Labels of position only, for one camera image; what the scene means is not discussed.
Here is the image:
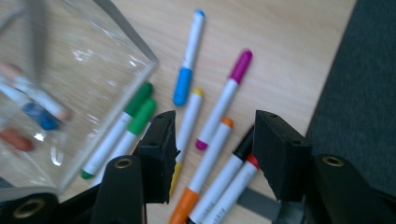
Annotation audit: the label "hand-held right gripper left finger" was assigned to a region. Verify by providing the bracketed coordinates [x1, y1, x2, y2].
[134, 110, 181, 204]

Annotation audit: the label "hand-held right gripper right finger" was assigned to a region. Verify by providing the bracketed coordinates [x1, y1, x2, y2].
[252, 109, 313, 203]

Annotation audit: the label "yellow marker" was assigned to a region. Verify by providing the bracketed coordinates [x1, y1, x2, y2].
[168, 87, 205, 198]

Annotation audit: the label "orange marker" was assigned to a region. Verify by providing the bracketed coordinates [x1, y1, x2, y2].
[167, 117, 235, 224]

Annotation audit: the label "black marker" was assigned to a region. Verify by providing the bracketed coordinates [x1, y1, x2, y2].
[186, 125, 256, 224]

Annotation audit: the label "light blue marker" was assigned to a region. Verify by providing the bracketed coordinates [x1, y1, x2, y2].
[172, 8, 206, 107]

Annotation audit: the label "magenta marker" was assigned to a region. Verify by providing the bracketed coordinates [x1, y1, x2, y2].
[195, 49, 254, 152]

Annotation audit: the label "markers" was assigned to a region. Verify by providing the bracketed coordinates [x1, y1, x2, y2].
[0, 62, 74, 122]

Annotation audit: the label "dark blue marker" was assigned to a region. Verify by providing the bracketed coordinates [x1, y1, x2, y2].
[0, 82, 60, 132]

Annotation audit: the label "clear plastic pouch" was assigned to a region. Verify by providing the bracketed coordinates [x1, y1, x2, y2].
[0, 0, 160, 200]

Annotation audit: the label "brick red marker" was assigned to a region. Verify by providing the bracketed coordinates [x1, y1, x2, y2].
[0, 128, 35, 153]

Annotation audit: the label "light green marker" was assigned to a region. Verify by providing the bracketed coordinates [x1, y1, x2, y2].
[92, 97, 158, 188]

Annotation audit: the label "grey tape strip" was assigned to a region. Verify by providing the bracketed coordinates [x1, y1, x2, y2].
[237, 188, 283, 222]

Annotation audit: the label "dark green marker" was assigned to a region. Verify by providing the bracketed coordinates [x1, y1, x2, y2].
[80, 81, 154, 180]

